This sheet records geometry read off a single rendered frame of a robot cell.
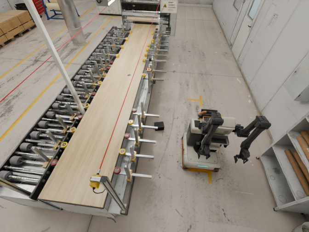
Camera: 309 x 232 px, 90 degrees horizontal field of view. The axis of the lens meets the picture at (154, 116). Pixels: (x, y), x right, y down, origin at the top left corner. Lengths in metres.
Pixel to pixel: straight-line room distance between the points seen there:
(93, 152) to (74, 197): 0.53
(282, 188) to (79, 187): 3.01
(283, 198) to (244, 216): 0.69
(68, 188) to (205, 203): 1.99
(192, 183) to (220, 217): 0.60
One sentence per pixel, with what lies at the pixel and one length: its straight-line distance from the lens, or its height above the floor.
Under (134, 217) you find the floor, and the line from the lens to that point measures 2.76.
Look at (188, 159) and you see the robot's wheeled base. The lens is 2.77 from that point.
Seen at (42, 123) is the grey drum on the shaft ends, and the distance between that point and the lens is 2.90.
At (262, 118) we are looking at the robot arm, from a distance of 1.81.
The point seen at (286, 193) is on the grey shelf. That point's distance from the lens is 3.42.
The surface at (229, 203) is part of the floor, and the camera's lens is 3.04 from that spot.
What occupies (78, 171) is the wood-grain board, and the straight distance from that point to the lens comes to 2.14.
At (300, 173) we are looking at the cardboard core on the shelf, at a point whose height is 0.59.
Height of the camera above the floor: 2.72
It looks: 49 degrees down
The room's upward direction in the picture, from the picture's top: 1 degrees clockwise
